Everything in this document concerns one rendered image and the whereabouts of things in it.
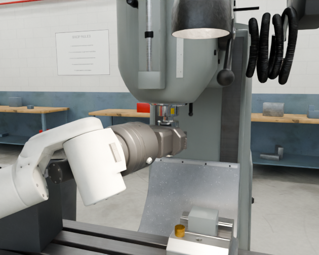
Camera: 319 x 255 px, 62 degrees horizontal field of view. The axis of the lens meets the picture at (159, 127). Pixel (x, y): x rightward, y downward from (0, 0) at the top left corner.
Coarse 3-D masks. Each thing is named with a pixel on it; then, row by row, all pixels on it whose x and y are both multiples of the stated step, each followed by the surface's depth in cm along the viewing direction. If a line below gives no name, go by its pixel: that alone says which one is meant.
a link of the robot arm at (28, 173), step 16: (64, 128) 38; (80, 128) 38; (96, 128) 39; (32, 144) 36; (48, 144) 37; (32, 160) 36; (48, 160) 42; (16, 176) 35; (32, 176) 36; (32, 192) 36; (48, 192) 41
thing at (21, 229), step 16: (48, 176) 72; (32, 208) 67; (48, 208) 72; (0, 224) 69; (16, 224) 68; (32, 224) 68; (48, 224) 72; (0, 240) 70; (16, 240) 69; (32, 240) 69; (48, 240) 72
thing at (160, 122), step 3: (159, 120) 59; (162, 120) 59; (174, 120) 59; (177, 120) 59; (159, 123) 58; (162, 123) 58; (165, 123) 57; (168, 123) 57; (171, 123) 57; (174, 123) 57; (177, 123) 58
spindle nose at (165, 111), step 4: (160, 108) 57; (164, 108) 57; (168, 108) 57; (176, 108) 57; (160, 112) 58; (164, 112) 57; (168, 112) 57; (176, 112) 57; (164, 116) 57; (168, 116) 57; (172, 116) 57
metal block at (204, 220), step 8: (192, 208) 62; (200, 208) 62; (208, 208) 62; (192, 216) 58; (200, 216) 58; (208, 216) 58; (216, 216) 58; (192, 224) 59; (200, 224) 58; (208, 224) 58; (216, 224) 59; (200, 232) 58; (208, 232) 58; (216, 232) 59
